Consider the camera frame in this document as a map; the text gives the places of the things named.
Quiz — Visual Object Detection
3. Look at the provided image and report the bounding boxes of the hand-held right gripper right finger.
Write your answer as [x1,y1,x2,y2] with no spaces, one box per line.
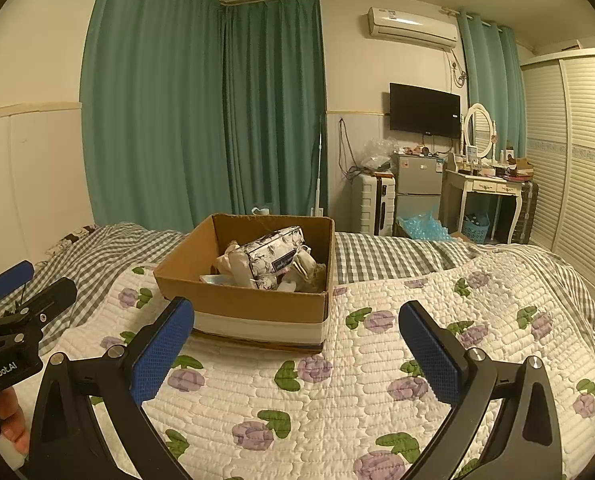
[398,300,564,480]

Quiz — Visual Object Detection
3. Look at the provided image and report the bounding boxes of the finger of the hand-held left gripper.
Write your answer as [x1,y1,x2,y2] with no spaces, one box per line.
[0,259,35,312]
[0,276,78,347]

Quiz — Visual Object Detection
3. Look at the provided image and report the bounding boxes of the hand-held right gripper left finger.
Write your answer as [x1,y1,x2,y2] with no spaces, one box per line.
[28,296,197,480]

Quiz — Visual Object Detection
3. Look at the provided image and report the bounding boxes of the brown cardboard box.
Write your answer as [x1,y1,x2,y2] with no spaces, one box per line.
[152,213,336,356]

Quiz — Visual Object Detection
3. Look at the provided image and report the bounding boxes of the cream socks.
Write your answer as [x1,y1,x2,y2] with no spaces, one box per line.
[215,241,251,286]

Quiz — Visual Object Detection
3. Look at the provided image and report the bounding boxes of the white sock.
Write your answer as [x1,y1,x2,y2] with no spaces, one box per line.
[290,245,329,292]

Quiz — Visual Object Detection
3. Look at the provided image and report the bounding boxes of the person's left hand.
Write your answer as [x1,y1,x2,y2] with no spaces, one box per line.
[0,388,32,461]

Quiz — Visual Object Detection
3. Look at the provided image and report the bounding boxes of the brown patterned cloth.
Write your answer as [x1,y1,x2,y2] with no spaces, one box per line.
[45,225,99,257]

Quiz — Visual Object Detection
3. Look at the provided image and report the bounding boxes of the white floral quilt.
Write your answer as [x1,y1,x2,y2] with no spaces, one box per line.
[85,255,595,480]

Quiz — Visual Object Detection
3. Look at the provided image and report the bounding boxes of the blue plastic bag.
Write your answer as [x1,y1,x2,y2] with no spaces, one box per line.
[396,208,454,242]

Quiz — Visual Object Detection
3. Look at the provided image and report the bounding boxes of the blue plastic basket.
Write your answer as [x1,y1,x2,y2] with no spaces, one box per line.
[461,212,491,241]

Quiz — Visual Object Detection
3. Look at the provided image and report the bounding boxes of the white suitcase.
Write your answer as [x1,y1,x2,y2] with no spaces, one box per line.
[351,172,397,237]

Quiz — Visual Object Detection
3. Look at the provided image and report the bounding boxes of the silver mini fridge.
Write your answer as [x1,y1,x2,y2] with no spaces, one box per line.
[391,152,446,234]

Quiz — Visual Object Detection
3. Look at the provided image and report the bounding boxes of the dark suitcase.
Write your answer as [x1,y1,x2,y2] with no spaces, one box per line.
[507,180,539,246]

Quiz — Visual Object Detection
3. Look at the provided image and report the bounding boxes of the white dressing table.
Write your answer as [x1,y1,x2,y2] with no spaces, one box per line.
[440,162,525,246]

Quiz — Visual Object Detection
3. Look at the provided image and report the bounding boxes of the clear plastic bag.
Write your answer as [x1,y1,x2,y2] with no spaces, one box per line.
[360,138,396,171]

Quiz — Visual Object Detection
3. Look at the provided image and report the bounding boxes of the white mop pole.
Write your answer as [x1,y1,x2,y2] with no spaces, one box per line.
[310,115,326,217]

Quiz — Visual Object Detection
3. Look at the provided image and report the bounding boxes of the wide teal curtain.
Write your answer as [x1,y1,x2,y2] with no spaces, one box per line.
[80,0,228,234]

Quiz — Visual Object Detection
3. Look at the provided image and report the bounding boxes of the white oval mirror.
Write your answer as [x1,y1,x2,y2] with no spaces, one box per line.
[461,103,496,162]

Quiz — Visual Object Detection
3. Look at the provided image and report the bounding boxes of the white louvred wardrobe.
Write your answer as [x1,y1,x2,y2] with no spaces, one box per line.
[520,47,595,302]

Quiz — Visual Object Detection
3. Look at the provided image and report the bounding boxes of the teal corner curtain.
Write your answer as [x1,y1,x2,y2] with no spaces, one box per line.
[220,0,329,217]

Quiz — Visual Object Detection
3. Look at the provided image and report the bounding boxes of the narrow teal curtain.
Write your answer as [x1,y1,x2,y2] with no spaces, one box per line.
[456,10,527,162]

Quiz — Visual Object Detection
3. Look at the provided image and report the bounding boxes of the white air conditioner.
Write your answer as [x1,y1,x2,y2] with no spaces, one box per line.
[366,6,459,52]

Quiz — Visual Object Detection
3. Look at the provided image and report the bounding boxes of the black wall cable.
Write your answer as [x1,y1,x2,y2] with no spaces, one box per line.
[337,117,359,182]

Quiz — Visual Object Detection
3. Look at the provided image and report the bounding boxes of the black wall television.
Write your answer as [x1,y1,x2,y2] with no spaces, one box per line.
[389,82,462,138]

